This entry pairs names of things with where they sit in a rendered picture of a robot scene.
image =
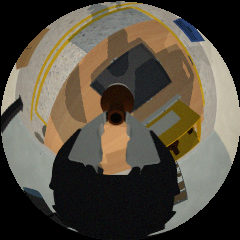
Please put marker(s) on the yellow box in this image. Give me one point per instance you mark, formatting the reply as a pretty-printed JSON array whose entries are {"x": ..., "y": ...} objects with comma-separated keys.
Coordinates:
[{"x": 172, "y": 125}]

